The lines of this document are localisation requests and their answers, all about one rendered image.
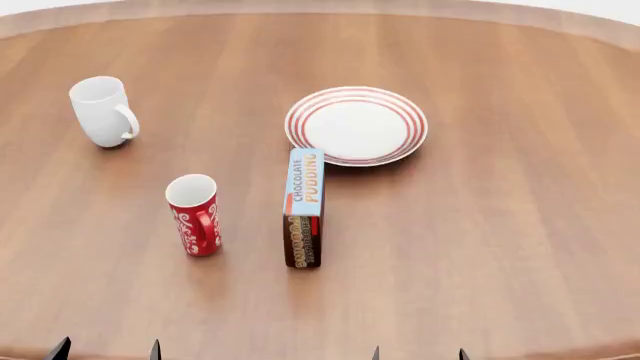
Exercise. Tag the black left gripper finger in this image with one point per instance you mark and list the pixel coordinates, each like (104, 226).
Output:
(156, 351)
(60, 351)

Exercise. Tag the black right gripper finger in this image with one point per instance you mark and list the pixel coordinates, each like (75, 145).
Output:
(375, 354)
(463, 355)

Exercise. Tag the red mug with white pattern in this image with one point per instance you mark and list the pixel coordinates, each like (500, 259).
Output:
(192, 221)

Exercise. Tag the white plate with red rings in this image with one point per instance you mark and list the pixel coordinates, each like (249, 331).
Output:
(356, 126)

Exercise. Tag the white ceramic mug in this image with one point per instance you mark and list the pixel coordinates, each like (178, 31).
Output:
(100, 112)

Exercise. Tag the chocolate pudding box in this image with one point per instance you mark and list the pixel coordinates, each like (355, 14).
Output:
(303, 210)

